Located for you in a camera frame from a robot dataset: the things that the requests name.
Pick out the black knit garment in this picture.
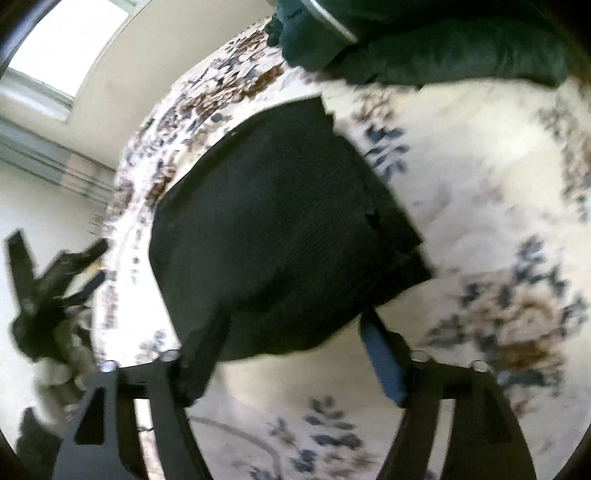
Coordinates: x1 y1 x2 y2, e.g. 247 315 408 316
148 95 435 363

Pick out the white gloved left hand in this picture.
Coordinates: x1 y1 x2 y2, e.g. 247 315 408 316
32 344 97 438

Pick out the green curtain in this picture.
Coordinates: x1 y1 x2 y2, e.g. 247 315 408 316
1 118 114 205

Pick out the bright window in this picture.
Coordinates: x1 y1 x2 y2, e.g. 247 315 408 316
9 0 138 98

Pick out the floral fleece bed blanket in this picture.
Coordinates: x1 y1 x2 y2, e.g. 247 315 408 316
92 24 590 479

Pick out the dark green jacket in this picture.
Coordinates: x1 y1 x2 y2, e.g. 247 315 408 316
264 1 571 87

